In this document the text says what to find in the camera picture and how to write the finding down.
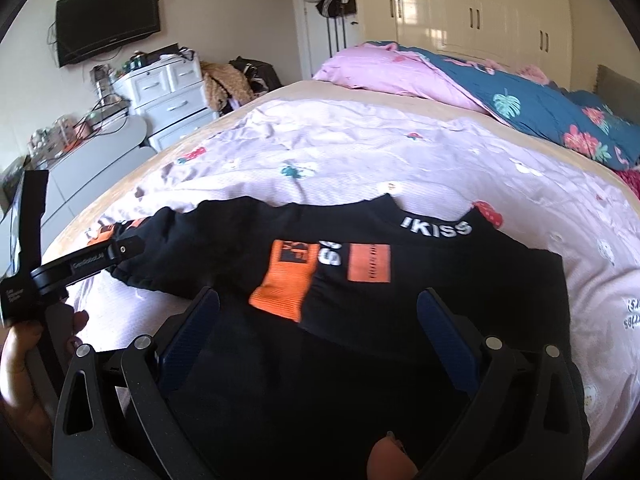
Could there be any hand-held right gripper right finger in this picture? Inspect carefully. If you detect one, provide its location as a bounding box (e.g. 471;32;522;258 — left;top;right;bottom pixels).
416;287;586;480

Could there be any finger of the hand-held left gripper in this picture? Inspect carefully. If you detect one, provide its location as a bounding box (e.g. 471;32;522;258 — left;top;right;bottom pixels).
65;237;147;281

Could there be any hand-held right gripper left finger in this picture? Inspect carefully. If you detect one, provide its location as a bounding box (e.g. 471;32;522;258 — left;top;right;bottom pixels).
52;286;221;480

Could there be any black sweatshirt with orange patches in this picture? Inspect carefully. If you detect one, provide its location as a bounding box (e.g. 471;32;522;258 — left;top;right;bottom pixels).
107;194;583;480

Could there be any person's right hand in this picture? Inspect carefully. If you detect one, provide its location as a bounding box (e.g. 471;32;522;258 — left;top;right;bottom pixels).
369;431;418;480

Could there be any person's left hand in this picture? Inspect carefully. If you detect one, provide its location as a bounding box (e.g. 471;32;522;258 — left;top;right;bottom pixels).
0;309;91;463

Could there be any clear blender jar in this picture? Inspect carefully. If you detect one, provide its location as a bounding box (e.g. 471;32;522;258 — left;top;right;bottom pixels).
90;65;114;102

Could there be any white drawer cabinet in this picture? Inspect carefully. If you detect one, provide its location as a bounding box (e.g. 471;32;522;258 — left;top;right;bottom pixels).
114;45;221;153

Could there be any pink printed bed sheet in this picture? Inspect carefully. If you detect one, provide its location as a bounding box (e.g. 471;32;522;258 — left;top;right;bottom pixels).
42;97;640;480

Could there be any brown fuzzy garment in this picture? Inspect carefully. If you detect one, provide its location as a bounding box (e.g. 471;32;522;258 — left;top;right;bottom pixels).
200;61;256;113

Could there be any black bag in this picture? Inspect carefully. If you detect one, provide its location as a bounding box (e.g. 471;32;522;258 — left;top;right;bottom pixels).
229;57;283;96

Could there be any beige mattress pad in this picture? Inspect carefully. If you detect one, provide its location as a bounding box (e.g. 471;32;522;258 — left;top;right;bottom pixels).
40;79;640;261

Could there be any red patterned cloth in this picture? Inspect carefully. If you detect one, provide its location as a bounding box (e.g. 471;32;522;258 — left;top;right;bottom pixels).
614;167;640;201

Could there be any blue floral quilt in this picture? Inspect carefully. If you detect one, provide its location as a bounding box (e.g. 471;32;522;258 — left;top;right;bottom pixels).
400;46;640;171

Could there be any pink pillow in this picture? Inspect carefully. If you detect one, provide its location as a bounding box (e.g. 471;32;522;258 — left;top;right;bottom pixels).
312;42;511;126

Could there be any white door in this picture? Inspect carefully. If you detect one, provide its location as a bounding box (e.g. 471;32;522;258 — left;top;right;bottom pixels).
295;0;362;81

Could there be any grey headboard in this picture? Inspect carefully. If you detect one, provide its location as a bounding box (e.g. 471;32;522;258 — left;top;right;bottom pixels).
595;64;640;126

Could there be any cream wardrobe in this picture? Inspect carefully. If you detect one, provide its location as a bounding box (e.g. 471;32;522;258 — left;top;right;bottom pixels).
357;0;573;91

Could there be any desk clutter with cables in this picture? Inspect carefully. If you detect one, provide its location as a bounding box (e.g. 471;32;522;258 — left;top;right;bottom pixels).
27;105;126;161

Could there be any black wall television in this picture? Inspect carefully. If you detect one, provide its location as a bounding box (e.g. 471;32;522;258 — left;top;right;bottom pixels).
55;0;162;68

